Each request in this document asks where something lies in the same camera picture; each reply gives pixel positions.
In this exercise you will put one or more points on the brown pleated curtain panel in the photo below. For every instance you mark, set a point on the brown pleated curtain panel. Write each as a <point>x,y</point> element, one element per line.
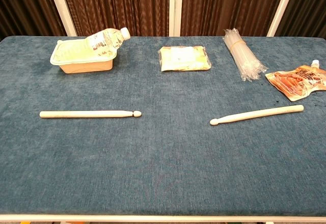
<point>229,2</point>
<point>25,5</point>
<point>308,5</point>
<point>114,7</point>

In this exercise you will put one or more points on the clear plastic water bottle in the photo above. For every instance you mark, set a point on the clear plastic water bottle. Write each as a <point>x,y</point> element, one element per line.
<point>107,40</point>

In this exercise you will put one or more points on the yellow sealed food packet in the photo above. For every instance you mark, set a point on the yellow sealed food packet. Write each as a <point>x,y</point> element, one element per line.
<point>183,58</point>

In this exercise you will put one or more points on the white screen frame post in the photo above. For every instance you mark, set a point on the white screen frame post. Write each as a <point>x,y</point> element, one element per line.
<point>282,5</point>
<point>62,7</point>
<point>175,7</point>

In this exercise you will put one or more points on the pale wooden drumstick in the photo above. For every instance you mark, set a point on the pale wooden drumstick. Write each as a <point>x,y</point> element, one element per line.
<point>84,114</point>
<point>254,115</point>

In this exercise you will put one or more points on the yellow rubber band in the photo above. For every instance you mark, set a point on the yellow rubber band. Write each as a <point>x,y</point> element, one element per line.
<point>237,43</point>

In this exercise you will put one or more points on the blue table cloth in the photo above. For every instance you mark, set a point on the blue table cloth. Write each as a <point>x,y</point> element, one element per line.
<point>163,157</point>

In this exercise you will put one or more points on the bundle of clear wrapped straws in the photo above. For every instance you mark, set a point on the bundle of clear wrapped straws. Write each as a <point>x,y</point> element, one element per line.
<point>244,58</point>

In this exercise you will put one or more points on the white table frame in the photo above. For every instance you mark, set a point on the white table frame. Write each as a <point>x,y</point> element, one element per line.
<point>163,218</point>

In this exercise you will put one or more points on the orange spout pouch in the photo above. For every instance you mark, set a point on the orange spout pouch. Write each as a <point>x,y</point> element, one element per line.
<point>298,81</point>

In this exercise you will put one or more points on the cream plastic food tray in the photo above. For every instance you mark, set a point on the cream plastic food tray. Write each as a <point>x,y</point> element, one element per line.
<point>84,66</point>

